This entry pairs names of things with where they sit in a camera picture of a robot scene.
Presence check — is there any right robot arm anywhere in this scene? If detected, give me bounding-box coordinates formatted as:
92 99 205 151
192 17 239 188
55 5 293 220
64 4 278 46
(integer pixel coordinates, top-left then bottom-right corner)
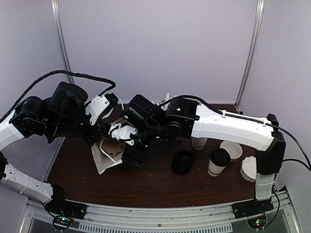
121 94 286 215

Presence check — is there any brown paper bag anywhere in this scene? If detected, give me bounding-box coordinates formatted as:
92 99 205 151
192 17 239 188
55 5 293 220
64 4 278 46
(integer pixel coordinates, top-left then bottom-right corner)
91 136 124 175

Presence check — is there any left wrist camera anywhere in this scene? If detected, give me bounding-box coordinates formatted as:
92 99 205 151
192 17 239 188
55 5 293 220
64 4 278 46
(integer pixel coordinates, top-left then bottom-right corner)
86 93 119 126

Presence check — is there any black cup lid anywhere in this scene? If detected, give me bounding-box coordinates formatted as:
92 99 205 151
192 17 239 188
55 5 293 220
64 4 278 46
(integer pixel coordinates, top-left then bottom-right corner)
210 148 231 167

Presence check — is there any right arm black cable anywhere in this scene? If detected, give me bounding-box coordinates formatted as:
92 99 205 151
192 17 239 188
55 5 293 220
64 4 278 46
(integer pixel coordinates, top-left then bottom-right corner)
274 125 311 170

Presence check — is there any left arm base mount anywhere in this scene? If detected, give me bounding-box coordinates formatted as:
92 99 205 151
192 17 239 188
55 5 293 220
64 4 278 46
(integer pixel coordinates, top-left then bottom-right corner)
41 200 87 232

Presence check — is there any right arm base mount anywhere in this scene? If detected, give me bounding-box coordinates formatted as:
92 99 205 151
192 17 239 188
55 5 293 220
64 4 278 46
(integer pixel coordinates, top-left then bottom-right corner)
232 198 274 230

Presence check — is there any right metal wall post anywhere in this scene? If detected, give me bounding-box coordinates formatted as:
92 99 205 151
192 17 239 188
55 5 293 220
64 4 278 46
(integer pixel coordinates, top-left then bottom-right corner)
235 0 265 110

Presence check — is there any left metal wall post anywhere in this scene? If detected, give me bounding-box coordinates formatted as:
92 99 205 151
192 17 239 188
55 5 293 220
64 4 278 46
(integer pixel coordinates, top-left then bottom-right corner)
51 0 71 71

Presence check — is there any cardboard cup carrier tray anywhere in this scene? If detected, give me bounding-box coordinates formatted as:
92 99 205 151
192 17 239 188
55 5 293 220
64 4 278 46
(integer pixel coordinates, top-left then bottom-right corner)
101 138 126 158

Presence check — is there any white paper coffee cup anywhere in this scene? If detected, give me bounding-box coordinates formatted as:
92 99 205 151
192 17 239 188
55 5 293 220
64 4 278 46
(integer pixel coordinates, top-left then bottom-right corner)
207 161 226 177

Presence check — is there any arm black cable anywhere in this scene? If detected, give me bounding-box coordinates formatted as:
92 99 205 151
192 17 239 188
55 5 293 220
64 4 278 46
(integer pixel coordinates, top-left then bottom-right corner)
274 125 311 170
0 69 117 122

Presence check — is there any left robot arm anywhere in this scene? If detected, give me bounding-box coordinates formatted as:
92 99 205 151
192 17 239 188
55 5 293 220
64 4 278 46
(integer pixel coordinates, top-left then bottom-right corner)
0 82 111 216

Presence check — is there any stack of white paper cups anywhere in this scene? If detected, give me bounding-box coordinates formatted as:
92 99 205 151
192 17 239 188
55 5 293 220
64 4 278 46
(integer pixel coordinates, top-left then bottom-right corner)
191 137 207 150

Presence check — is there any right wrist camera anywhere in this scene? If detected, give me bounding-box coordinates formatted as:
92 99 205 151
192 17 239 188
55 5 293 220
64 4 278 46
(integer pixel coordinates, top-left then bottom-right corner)
108 122 138 146

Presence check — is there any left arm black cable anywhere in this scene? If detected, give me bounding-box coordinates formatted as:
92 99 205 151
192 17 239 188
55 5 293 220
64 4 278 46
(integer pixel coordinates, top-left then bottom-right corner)
0 69 117 122

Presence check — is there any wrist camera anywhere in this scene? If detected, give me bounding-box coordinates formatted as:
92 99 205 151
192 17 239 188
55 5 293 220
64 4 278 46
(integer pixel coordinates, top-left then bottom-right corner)
86 93 119 126
108 122 138 146

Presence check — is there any white round bowl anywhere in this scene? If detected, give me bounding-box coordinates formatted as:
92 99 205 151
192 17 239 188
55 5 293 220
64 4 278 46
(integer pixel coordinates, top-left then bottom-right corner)
220 141 243 162

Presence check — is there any metal wall post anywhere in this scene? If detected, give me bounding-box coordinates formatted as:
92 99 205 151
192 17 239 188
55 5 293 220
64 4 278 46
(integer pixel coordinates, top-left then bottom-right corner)
235 0 265 110
51 0 71 71

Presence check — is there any bundle of wrapped straws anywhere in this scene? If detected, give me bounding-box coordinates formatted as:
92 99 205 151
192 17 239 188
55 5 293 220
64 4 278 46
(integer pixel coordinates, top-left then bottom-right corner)
151 93 179 105

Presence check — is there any stack of black lids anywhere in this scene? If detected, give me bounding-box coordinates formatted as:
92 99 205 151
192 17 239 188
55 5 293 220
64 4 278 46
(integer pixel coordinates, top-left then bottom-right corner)
171 150 195 175

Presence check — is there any white scalloped bowl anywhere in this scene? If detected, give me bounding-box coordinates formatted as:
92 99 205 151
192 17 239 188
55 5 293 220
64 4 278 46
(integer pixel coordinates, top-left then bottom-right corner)
240 156 257 183

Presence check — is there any aluminium front rail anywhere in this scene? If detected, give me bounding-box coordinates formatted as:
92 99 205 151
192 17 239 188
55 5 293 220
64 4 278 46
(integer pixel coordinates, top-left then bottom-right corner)
24 189 297 233

